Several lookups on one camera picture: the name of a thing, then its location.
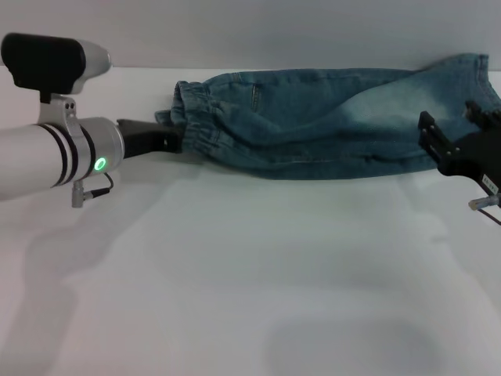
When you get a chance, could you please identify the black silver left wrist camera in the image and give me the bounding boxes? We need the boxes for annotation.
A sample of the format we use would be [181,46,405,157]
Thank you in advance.
[0,32,112,105]

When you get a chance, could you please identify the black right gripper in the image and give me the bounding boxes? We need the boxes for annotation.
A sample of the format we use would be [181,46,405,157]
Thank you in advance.
[416,100,501,197]

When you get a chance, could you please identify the right arm connector cable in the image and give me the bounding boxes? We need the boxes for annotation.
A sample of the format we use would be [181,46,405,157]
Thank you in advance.
[467,193,501,227]

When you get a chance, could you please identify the arm connector cable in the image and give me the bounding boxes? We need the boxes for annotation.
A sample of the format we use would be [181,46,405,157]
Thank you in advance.
[70,173,115,209]
[467,193,501,227]

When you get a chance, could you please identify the blue denim shorts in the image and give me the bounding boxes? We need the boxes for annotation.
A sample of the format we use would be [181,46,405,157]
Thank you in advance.
[153,52,501,181]

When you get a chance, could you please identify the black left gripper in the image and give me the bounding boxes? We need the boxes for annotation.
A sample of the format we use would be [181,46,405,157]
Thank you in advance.
[116,117,187,160]

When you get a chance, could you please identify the left arm connector cable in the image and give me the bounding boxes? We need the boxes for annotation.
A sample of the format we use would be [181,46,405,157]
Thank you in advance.
[70,173,115,209]

